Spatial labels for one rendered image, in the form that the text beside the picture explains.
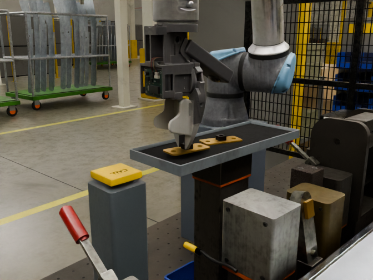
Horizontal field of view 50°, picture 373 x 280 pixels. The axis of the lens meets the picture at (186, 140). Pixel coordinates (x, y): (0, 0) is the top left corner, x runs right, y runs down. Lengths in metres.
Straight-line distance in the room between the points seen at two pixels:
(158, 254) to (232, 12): 2.70
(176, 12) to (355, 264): 0.50
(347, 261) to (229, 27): 3.09
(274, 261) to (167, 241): 0.78
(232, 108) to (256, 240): 0.64
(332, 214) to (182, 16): 0.44
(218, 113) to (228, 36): 2.50
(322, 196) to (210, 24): 3.13
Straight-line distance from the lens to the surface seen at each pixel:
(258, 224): 0.63
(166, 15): 0.65
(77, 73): 8.83
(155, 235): 1.42
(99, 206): 0.65
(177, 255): 1.31
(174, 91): 0.64
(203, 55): 0.69
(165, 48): 0.65
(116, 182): 0.62
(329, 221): 0.78
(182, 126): 0.68
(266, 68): 1.15
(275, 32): 1.14
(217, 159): 0.71
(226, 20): 3.70
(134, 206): 0.65
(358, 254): 0.78
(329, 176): 0.90
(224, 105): 1.21
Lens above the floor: 1.37
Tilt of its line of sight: 15 degrees down
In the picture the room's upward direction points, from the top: straight up
